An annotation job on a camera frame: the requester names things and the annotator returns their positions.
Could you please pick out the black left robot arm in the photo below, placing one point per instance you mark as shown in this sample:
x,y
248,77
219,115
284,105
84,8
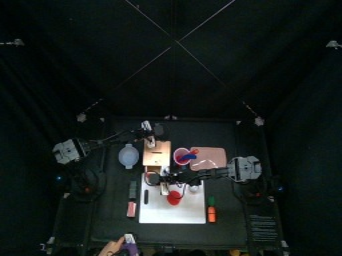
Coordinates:
x,y
68,151

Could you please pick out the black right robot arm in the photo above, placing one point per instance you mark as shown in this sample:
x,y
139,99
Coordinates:
x,y
242,168

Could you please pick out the flat red dough disc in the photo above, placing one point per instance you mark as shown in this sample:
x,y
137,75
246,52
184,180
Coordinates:
x,y
175,199

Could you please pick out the wooden drawer box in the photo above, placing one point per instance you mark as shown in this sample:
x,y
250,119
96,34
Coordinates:
x,y
156,153

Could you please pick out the person's hand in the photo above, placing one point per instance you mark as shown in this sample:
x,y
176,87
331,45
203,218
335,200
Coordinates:
x,y
112,248

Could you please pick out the small white round object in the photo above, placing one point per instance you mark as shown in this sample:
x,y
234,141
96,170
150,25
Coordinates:
x,y
194,188

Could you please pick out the dark green block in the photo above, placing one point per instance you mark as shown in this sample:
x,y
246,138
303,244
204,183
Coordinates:
x,y
132,190

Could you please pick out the pink red cup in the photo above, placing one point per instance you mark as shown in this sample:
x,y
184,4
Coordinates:
x,y
179,160

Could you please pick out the blue utensil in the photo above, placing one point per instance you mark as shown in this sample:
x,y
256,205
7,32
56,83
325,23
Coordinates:
x,y
188,156

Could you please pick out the red utensil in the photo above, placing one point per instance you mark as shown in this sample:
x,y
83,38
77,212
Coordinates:
x,y
194,151

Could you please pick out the pink red block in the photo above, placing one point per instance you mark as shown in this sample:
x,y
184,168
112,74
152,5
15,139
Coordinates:
x,y
131,209

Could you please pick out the beige pink tray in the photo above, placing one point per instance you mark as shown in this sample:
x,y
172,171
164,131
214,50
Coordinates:
x,y
211,155

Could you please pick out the orange toy carrot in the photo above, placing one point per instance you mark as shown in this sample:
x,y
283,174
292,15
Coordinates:
x,y
211,214

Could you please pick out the purple white object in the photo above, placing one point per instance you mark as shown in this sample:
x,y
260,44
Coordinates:
x,y
131,248

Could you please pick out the white text label sticker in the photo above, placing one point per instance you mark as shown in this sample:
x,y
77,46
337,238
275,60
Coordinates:
x,y
262,227

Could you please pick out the metal frame clamp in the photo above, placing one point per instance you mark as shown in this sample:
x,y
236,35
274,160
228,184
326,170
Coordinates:
x,y
333,44
16,42
259,121
80,117

